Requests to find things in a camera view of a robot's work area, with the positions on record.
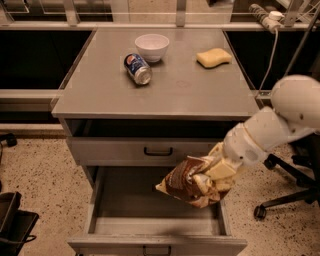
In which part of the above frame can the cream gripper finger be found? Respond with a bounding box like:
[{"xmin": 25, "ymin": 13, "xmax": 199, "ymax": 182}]
[
  {"xmin": 209, "ymin": 142, "xmax": 223, "ymax": 157},
  {"xmin": 205, "ymin": 159, "xmax": 238, "ymax": 180}
]

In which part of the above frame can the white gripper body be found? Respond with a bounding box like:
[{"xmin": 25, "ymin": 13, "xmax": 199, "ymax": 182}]
[{"xmin": 223, "ymin": 123, "xmax": 268, "ymax": 166}]

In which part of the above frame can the brown chip bag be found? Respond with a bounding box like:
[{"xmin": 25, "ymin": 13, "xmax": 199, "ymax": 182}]
[{"xmin": 155, "ymin": 156, "xmax": 234, "ymax": 208}]

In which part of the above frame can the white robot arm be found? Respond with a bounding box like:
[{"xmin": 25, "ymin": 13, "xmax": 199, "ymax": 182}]
[{"xmin": 205, "ymin": 75, "xmax": 320, "ymax": 180}]

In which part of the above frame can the grey drawer cabinet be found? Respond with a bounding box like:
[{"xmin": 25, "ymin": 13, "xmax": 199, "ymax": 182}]
[{"xmin": 52, "ymin": 29, "xmax": 259, "ymax": 182}]

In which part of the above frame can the open grey middle drawer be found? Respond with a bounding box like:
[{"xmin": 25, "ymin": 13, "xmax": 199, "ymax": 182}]
[{"xmin": 68, "ymin": 167, "xmax": 247, "ymax": 256}]

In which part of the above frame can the closed grey top drawer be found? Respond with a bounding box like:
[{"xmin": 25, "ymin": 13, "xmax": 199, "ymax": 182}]
[{"xmin": 67, "ymin": 137, "xmax": 219, "ymax": 167}]

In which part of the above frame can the black office chair base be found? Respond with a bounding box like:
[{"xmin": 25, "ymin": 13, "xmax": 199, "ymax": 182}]
[{"xmin": 253, "ymin": 136, "xmax": 320, "ymax": 221}]

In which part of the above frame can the yellow sponge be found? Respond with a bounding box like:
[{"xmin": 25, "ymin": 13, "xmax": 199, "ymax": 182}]
[{"xmin": 196, "ymin": 48, "xmax": 232, "ymax": 68}]

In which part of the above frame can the blue soda can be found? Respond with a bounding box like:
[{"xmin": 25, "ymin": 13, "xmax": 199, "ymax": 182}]
[{"xmin": 124, "ymin": 53, "xmax": 152, "ymax": 85}]

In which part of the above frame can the white bowl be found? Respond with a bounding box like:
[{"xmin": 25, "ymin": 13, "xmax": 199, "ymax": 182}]
[{"xmin": 135, "ymin": 34, "xmax": 170, "ymax": 63}]

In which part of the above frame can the white power strip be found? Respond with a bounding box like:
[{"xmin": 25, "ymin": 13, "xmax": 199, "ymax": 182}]
[{"xmin": 249, "ymin": 4, "xmax": 283, "ymax": 33}]

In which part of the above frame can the metal support rod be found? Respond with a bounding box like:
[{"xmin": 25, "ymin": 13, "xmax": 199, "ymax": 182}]
[{"xmin": 284, "ymin": 6, "xmax": 320, "ymax": 76}]

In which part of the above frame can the black bin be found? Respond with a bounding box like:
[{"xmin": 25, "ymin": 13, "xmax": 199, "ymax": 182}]
[{"xmin": 0, "ymin": 192, "xmax": 39, "ymax": 256}]

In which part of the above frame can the black top drawer handle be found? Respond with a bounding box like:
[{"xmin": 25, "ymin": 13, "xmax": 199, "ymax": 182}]
[{"xmin": 143, "ymin": 147, "xmax": 173, "ymax": 157}]

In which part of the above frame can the black drawer handle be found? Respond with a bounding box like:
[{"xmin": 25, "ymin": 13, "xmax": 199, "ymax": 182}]
[
  {"xmin": 143, "ymin": 147, "xmax": 173, "ymax": 157},
  {"xmin": 142, "ymin": 245, "xmax": 172, "ymax": 256}
]

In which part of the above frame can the black middle drawer handle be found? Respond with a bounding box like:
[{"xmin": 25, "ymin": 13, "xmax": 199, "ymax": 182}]
[{"xmin": 142, "ymin": 245, "xmax": 172, "ymax": 256}]

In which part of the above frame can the white cable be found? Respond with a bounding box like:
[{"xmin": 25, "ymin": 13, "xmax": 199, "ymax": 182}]
[{"xmin": 254, "ymin": 27, "xmax": 279, "ymax": 100}]

